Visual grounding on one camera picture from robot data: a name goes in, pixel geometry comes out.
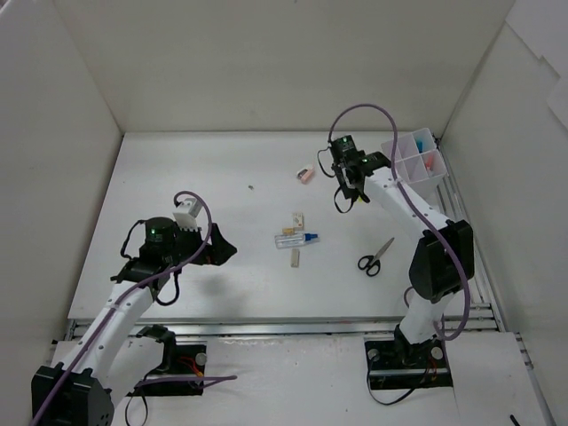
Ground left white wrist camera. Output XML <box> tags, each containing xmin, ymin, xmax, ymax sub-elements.
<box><xmin>173</xmin><ymin>197</ymin><xmax>202</xmax><ymax>232</ymax></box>

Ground aluminium rail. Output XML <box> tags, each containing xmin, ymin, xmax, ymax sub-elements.
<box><xmin>435</xmin><ymin>138</ymin><xmax>506</xmax><ymax>332</ymax></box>
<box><xmin>66</xmin><ymin>315</ymin><xmax>409</xmax><ymax>343</ymax></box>

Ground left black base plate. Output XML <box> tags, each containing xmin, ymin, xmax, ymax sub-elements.
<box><xmin>129</xmin><ymin>343</ymin><xmax>207</xmax><ymax>397</ymax></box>

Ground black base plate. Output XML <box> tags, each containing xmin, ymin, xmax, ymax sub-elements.
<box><xmin>365</xmin><ymin>339</ymin><xmax>454</xmax><ymax>391</ymax></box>
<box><xmin>129</xmin><ymin>343</ymin><xmax>207</xmax><ymax>397</ymax></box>

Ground white compartment organizer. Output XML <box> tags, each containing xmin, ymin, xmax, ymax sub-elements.
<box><xmin>395</xmin><ymin>128</ymin><xmax>447</xmax><ymax>199</ymax></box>

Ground aluminium rail right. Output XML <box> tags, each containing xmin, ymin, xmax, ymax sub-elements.
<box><xmin>435</xmin><ymin>138</ymin><xmax>506</xmax><ymax>332</ymax></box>

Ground aluminium rail front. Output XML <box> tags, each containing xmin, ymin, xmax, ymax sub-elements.
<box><xmin>66</xmin><ymin>315</ymin><xmax>409</xmax><ymax>343</ymax></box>

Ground black handled scissors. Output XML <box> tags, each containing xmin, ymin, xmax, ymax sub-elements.
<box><xmin>358</xmin><ymin>237</ymin><xmax>395</xmax><ymax>277</ymax></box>

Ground pink white eraser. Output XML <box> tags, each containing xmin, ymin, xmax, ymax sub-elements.
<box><xmin>296</xmin><ymin>164</ymin><xmax>315</xmax><ymax>185</ymax></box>

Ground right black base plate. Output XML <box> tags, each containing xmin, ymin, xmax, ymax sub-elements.
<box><xmin>365</xmin><ymin>339</ymin><xmax>454</xmax><ymax>391</ymax></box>

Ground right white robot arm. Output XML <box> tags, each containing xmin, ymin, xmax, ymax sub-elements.
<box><xmin>329</xmin><ymin>135</ymin><xmax>474</xmax><ymax>366</ymax></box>

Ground clear glue bottle blue cap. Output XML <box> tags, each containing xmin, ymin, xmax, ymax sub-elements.
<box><xmin>274</xmin><ymin>232</ymin><xmax>320</xmax><ymax>249</ymax></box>

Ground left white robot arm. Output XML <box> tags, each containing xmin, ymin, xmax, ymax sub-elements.
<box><xmin>31</xmin><ymin>217</ymin><xmax>238</xmax><ymax>425</ymax></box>

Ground beige eraser stick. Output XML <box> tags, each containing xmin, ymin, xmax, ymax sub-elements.
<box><xmin>290</xmin><ymin>248</ymin><xmax>300</xmax><ymax>268</ymax></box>

